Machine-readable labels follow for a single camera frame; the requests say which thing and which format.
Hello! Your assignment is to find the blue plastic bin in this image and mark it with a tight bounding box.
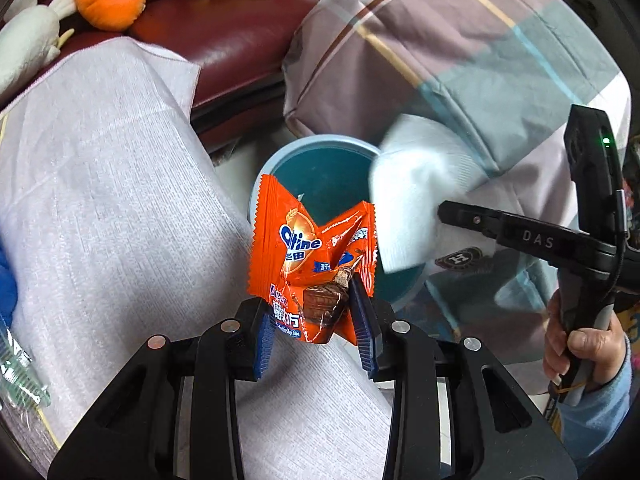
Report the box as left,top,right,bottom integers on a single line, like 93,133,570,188
248,134,431,313

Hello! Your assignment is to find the person's right hand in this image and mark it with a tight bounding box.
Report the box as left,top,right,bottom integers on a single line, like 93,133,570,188
544,292,631,391

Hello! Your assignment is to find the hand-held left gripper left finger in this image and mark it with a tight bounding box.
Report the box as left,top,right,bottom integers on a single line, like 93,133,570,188
47,296,278,480

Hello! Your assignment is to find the plaid blanket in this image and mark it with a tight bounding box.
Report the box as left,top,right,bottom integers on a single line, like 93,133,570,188
281,0,633,396

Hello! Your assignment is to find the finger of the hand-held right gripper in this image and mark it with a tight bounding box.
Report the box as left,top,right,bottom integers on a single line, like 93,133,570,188
437,200,506,251

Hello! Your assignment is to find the blue plastic tray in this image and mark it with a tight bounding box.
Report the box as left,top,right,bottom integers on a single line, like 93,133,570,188
0,247,18,321

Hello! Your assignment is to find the person's right forearm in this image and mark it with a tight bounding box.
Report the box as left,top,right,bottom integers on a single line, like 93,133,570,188
555,355,636,466

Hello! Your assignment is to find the white goose plush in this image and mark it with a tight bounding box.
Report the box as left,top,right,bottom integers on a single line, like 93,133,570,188
0,0,81,98

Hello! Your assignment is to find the dark red leather sofa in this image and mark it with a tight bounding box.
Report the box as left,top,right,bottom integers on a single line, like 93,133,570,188
30,0,331,156

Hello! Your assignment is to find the white tablecloth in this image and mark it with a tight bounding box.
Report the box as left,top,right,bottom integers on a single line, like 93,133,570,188
0,36,401,480

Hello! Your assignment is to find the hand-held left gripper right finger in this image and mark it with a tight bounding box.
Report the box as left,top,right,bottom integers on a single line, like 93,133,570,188
347,275,578,480

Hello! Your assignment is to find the white tissue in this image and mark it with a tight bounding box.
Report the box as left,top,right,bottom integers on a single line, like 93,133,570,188
369,114,488,275

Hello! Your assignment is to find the orange snack wrapper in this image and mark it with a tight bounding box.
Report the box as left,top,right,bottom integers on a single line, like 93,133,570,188
246,174,378,346

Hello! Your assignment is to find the clear plastic bottle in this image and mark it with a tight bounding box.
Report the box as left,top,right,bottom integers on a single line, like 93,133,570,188
0,317,52,411

